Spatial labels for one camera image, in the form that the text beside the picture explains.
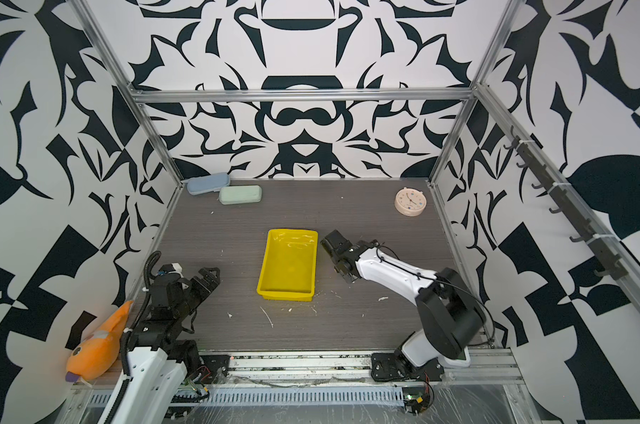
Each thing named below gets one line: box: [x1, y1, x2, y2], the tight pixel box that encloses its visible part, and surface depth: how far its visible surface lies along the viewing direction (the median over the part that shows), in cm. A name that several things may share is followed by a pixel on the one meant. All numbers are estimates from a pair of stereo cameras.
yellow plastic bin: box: [256, 228, 320, 303], surface depth 94 cm
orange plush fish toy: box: [65, 300, 134, 383], surface depth 71 cm
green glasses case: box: [219, 184, 263, 205], surface depth 114 cm
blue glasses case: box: [186, 173, 231, 196], surface depth 118 cm
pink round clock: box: [394, 187, 427, 218], surface depth 112 cm
